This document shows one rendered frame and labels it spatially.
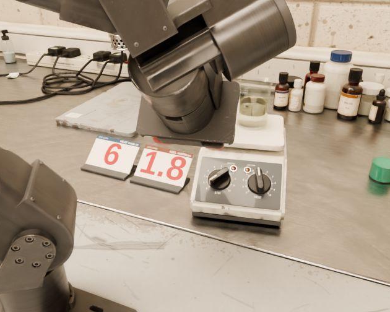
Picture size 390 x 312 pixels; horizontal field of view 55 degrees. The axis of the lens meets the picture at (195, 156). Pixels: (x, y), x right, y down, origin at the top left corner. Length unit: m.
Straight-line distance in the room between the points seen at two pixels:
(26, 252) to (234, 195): 0.29
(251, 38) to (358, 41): 0.78
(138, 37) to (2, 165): 0.15
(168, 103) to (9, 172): 0.14
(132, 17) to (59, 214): 0.17
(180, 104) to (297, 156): 0.44
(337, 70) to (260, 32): 0.65
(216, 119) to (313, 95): 0.54
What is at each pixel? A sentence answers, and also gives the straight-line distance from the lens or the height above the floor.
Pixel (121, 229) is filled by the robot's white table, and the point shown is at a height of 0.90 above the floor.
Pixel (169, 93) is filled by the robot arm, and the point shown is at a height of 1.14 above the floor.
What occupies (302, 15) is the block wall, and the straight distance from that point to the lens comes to 1.06.
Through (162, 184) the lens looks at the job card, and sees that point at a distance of 0.60.
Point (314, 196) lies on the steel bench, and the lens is 0.61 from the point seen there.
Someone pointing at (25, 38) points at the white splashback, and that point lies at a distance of 1.46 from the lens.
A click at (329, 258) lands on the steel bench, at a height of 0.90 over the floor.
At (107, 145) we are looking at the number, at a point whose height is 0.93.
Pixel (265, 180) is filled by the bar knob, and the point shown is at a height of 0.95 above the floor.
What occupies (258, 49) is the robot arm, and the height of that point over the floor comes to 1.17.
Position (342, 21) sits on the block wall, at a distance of 1.05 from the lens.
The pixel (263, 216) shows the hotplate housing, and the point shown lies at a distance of 0.52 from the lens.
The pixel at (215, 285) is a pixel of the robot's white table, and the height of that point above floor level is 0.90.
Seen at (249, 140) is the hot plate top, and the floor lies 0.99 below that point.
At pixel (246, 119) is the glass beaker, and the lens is 0.58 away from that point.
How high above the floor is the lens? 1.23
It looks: 29 degrees down
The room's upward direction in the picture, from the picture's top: straight up
